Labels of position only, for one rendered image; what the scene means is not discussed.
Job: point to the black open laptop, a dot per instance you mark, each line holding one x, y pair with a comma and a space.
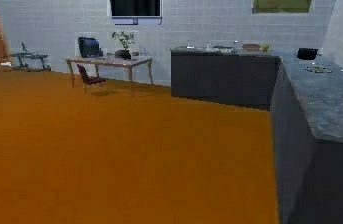
88, 47

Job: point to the clear glass cup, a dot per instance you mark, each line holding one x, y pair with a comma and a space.
190, 44

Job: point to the light wooden table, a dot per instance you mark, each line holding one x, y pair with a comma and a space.
112, 62

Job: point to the grey sink with tap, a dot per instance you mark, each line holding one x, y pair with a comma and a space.
219, 48

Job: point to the green plant in black pot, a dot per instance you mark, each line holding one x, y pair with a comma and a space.
124, 45

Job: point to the dark red chair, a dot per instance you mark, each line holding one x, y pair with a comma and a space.
89, 79

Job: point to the clear glass bottle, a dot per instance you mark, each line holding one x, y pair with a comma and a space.
235, 46

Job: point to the brown bread loaf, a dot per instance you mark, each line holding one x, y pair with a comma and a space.
251, 47

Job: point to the green apple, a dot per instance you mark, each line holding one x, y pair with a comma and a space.
265, 48

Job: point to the dark grey kitchen counter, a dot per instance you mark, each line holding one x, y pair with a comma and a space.
312, 110

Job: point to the black pot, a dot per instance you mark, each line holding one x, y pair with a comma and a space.
307, 53

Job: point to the low grey side table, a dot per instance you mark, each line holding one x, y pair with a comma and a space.
29, 59

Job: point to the round stove burner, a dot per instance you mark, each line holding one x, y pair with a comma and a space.
318, 69

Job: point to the window with green view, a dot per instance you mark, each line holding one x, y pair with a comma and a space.
281, 5

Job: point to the small dark statuette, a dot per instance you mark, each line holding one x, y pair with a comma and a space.
23, 47

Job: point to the black wall television set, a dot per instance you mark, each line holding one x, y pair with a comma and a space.
135, 8

